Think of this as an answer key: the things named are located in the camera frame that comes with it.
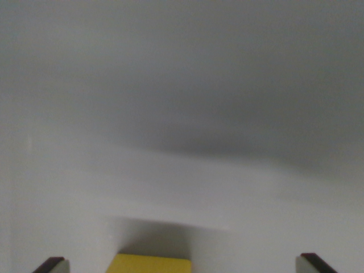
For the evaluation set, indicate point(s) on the white plastic tray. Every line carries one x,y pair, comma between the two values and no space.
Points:
182,113

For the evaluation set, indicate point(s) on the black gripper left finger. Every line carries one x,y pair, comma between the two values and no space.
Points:
55,266

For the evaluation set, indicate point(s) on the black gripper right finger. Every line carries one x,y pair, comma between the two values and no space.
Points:
311,264

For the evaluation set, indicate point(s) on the yellow wooden cube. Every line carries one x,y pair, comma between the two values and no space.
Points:
149,264

